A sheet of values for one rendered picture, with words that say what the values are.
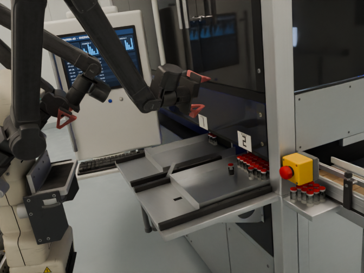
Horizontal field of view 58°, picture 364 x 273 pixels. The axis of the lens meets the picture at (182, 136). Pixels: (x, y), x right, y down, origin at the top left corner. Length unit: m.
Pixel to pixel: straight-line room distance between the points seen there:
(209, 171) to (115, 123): 0.74
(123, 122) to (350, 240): 1.23
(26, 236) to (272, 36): 0.94
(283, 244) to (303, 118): 0.44
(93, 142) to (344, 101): 1.29
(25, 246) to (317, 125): 0.98
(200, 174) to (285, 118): 0.44
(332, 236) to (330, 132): 0.41
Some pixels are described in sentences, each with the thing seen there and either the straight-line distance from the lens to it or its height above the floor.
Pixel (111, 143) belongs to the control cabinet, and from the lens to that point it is 1.90.
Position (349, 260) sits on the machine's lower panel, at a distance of 1.53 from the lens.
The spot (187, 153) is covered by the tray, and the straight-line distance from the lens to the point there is 1.54.
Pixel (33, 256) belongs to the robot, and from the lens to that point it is 1.17.
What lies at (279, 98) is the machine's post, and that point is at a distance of 1.01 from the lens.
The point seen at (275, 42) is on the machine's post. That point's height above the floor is 1.36.
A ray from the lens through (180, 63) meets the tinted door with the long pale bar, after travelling 1.64.
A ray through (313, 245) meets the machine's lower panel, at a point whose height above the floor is 0.64.
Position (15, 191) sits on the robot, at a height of 1.05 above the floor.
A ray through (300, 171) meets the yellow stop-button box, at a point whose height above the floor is 1.01.
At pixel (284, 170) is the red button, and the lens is 1.01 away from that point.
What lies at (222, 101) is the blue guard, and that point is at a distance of 1.29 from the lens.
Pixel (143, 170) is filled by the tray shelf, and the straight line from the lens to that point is 1.44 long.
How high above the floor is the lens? 1.44
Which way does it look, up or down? 18 degrees down
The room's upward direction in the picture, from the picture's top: 8 degrees counter-clockwise
